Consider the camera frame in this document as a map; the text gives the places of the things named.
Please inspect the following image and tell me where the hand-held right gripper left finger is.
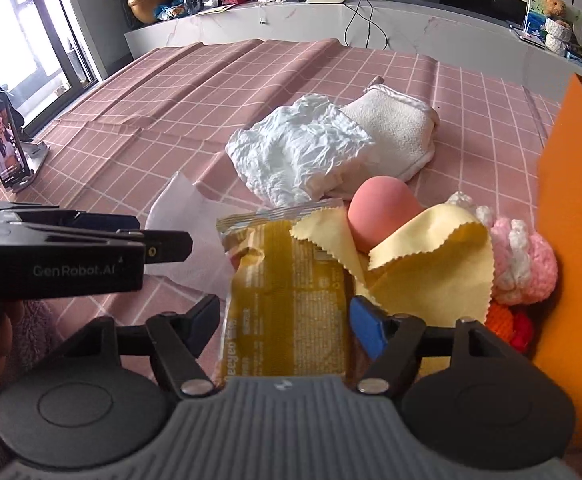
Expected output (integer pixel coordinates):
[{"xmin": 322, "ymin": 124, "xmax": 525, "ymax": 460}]
[{"xmin": 63, "ymin": 294, "xmax": 222, "ymax": 401}]

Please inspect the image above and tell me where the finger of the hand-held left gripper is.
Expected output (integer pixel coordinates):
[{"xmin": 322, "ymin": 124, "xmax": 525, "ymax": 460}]
[
  {"xmin": 73, "ymin": 211, "xmax": 140, "ymax": 234},
  {"xmin": 121, "ymin": 229, "xmax": 194, "ymax": 267}
]

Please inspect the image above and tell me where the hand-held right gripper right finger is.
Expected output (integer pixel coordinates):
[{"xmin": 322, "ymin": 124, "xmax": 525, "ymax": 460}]
[{"xmin": 349, "ymin": 296, "xmax": 514, "ymax": 395}]

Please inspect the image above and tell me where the yellow snack packet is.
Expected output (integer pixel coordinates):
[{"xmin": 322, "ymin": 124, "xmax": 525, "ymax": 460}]
[{"xmin": 216, "ymin": 199, "xmax": 356, "ymax": 387}]

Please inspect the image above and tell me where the yellow cleaning cloth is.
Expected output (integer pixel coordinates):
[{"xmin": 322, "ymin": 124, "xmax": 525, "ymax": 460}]
[{"xmin": 290, "ymin": 203, "xmax": 496, "ymax": 361}]

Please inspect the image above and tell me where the pink soft ball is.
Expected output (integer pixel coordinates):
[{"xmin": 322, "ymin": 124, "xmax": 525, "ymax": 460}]
[{"xmin": 347, "ymin": 176, "xmax": 424, "ymax": 256}]

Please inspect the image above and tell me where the orange crochet toy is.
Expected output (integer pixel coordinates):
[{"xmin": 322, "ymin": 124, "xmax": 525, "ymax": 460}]
[{"xmin": 485, "ymin": 302, "xmax": 536, "ymax": 354}]

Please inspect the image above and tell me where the white fluffy cloth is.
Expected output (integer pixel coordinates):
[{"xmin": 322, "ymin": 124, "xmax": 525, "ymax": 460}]
[{"xmin": 225, "ymin": 94, "xmax": 379, "ymax": 207}]

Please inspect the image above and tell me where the pink white crochet toy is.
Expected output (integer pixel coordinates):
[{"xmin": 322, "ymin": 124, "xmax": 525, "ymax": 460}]
[{"xmin": 443, "ymin": 191, "xmax": 559, "ymax": 307}]

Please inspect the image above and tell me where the white towel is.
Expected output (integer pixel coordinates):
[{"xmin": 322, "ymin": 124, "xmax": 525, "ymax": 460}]
[{"xmin": 338, "ymin": 77, "xmax": 440, "ymax": 182}]

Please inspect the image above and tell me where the orange cardboard box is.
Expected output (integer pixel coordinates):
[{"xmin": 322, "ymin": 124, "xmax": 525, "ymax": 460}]
[{"xmin": 533, "ymin": 72, "xmax": 582, "ymax": 448}]

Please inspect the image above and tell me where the purple fleece clothing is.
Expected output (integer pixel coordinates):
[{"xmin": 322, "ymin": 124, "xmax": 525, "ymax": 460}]
[{"xmin": 1, "ymin": 300, "xmax": 72, "ymax": 378}]

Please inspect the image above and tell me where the grey phone stand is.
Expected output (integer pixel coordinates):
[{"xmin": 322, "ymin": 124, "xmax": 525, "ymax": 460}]
[{"xmin": 6, "ymin": 140, "xmax": 50, "ymax": 194}]

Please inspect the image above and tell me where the pink checked tablecloth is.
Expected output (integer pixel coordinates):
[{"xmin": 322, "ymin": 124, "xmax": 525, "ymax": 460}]
[{"xmin": 0, "ymin": 37, "xmax": 566, "ymax": 401}]

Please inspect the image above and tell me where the smartphone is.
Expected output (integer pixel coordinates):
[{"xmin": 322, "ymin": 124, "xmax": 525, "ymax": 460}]
[{"xmin": 0, "ymin": 91, "xmax": 26, "ymax": 187}]

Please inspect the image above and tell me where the glass sliding door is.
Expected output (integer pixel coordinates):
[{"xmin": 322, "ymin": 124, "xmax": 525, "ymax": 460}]
[{"xmin": 0, "ymin": 0, "xmax": 98, "ymax": 92}]

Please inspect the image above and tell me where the white marble TV cabinet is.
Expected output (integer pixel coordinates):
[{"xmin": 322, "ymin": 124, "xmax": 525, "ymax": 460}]
[{"xmin": 123, "ymin": 0, "xmax": 582, "ymax": 92}]

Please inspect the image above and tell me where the blue green picture card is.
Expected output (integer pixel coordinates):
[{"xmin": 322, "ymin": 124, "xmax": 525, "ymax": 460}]
[{"xmin": 524, "ymin": 0, "xmax": 552, "ymax": 37}]

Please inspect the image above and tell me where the brown teddy bear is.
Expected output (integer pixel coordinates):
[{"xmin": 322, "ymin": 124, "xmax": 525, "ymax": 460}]
[{"xmin": 543, "ymin": 0, "xmax": 568, "ymax": 23}]

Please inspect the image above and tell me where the black cable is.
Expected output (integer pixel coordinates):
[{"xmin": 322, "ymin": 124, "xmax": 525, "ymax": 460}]
[{"xmin": 344, "ymin": 0, "xmax": 390, "ymax": 51}]

